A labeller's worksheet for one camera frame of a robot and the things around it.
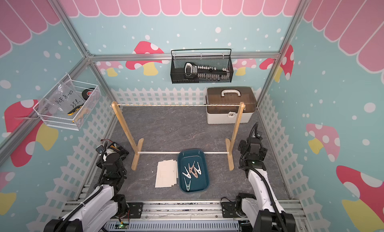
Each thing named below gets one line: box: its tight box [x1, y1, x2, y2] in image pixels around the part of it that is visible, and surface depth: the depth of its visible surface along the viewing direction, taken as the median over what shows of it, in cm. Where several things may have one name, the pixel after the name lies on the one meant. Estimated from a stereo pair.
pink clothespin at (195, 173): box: [190, 167, 199, 179], surface depth 87 cm
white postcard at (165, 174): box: [155, 160, 175, 188], surface depth 87 cm
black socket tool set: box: [184, 62, 230, 80], surface depth 91 cm
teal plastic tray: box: [177, 149, 210, 193], surface depth 87 cm
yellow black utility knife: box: [67, 103, 85, 116], surface depth 67 cm
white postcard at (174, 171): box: [163, 159, 177, 186], surface depth 89 cm
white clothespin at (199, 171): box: [194, 161, 202, 175], surface depth 88 cm
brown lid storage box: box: [205, 86, 257, 125], surface depth 101 cm
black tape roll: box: [82, 88, 95, 101], surface depth 82 cm
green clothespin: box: [183, 177, 191, 192], surface depth 83 cm
